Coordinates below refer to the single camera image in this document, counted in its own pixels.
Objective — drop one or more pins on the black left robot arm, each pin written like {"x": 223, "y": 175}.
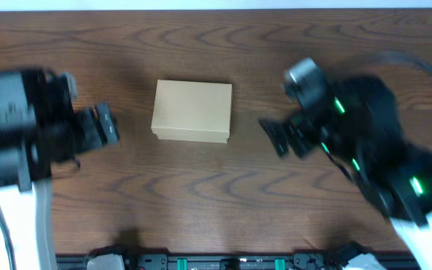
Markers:
{"x": 39, "y": 127}

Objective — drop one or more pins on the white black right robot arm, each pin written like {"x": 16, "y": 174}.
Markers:
{"x": 355, "y": 122}

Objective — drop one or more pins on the cardboard box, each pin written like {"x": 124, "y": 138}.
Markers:
{"x": 192, "y": 111}

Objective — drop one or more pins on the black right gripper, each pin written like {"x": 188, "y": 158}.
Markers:
{"x": 297, "y": 129}

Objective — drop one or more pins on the black mounting rail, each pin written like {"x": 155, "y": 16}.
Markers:
{"x": 349, "y": 256}

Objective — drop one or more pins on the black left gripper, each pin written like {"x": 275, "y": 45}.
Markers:
{"x": 94, "y": 129}

